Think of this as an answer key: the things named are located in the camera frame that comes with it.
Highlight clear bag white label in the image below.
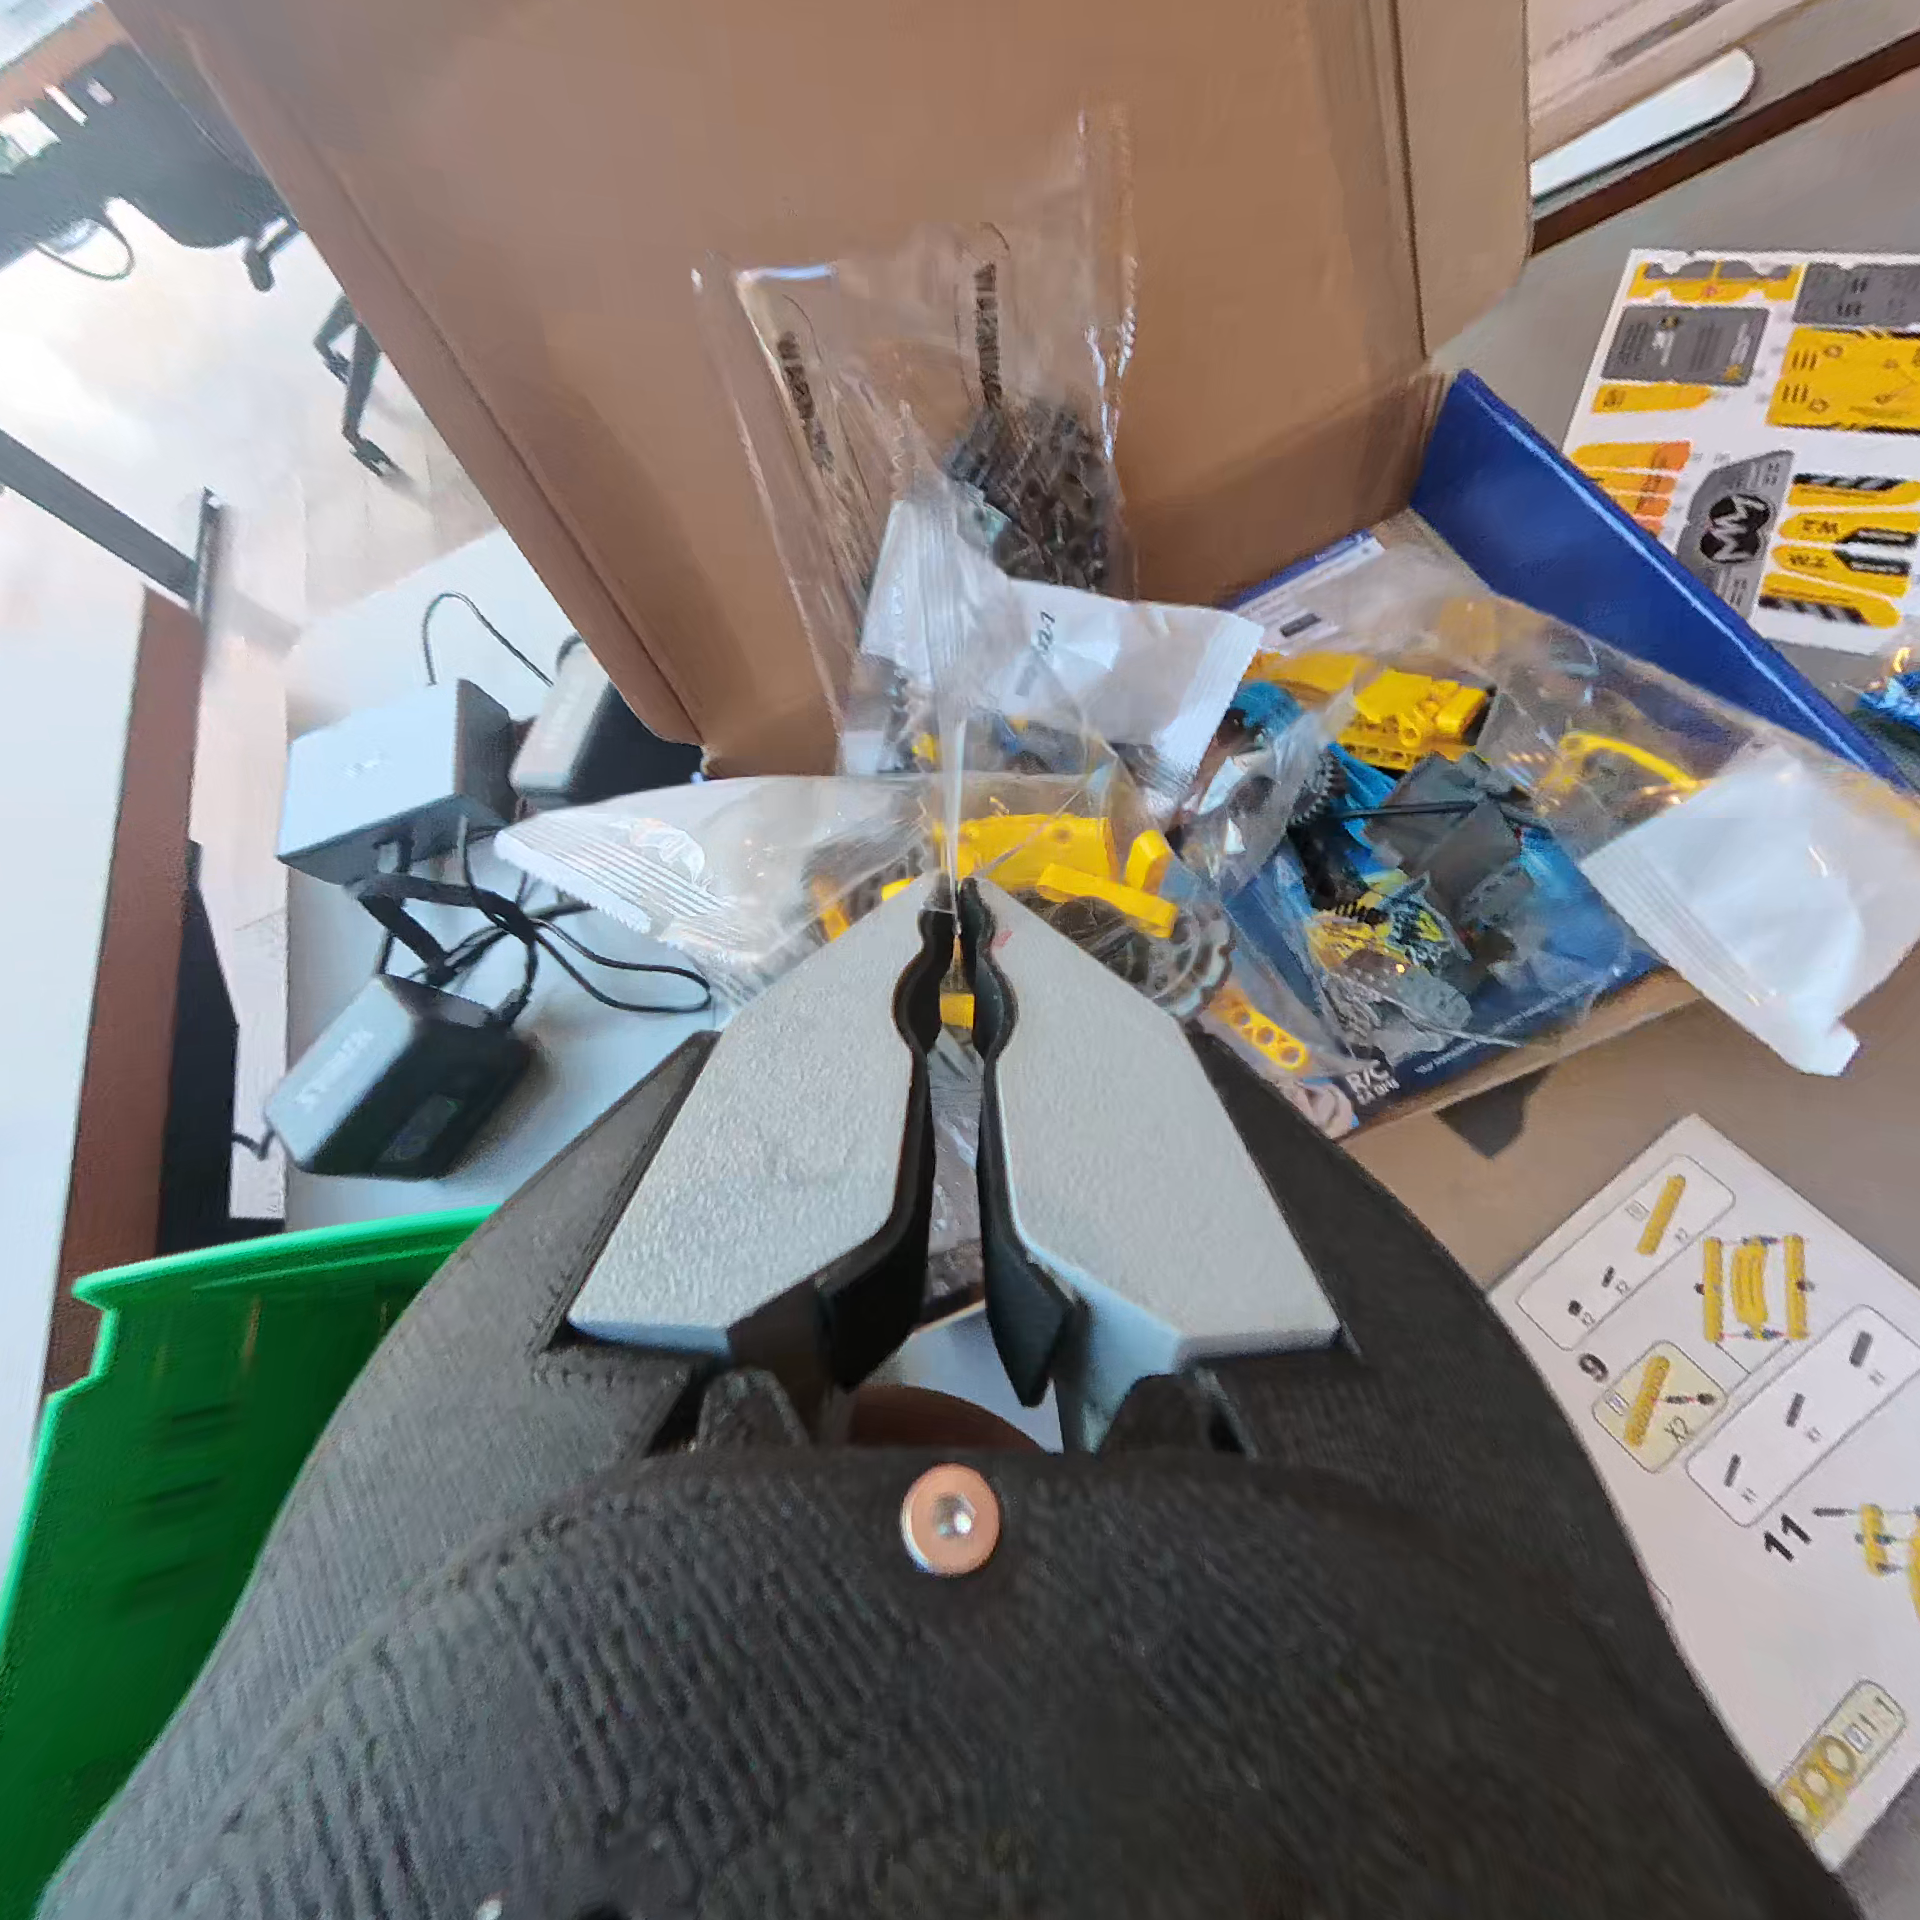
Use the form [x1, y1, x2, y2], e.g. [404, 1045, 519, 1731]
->
[839, 497, 1268, 798]

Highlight grey power box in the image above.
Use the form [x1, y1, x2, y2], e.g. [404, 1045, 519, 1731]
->
[277, 680, 519, 887]

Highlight grey desk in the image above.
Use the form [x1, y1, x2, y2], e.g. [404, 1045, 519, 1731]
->
[1341, 31, 1920, 1920]

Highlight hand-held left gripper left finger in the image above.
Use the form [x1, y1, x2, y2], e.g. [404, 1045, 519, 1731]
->
[565, 879, 962, 1395]

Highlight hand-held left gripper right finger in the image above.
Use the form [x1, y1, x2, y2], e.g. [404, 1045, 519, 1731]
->
[961, 879, 1345, 1455]

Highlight black adapter cable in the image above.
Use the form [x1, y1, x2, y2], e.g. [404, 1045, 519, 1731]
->
[360, 593, 713, 1022]

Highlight black power adapter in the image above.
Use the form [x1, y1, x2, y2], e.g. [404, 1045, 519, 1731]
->
[509, 638, 706, 805]
[267, 976, 536, 1178]

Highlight yellow black sticker sheet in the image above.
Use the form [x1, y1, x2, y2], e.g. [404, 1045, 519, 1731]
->
[1559, 247, 1920, 654]

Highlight wooden document stand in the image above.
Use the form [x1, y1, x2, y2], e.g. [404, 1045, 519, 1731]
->
[1527, 0, 1863, 203]

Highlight blue cardboard kit box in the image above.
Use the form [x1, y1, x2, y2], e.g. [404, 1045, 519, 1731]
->
[112, 0, 1871, 1150]

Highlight clear bag yellow gear parts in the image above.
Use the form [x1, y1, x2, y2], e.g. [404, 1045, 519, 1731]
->
[492, 767, 1256, 1038]

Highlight black office chair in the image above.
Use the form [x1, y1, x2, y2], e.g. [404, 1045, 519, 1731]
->
[0, 46, 408, 480]

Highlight green plastic bin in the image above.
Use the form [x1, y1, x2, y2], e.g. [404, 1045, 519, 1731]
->
[0, 1207, 505, 1877]

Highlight instruction booklet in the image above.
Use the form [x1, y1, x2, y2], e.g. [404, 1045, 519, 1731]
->
[1489, 1113, 1920, 1877]

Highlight clear bag dark chain links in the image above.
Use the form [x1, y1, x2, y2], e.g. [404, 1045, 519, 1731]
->
[693, 106, 1151, 602]

